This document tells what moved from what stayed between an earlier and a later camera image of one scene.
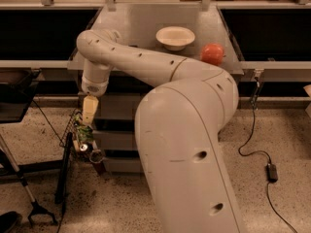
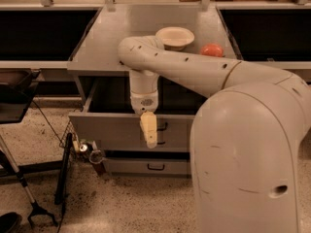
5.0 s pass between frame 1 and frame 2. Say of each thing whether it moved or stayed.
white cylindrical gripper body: moved
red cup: stayed
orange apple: stayed
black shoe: stayed
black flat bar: stayed
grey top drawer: moved
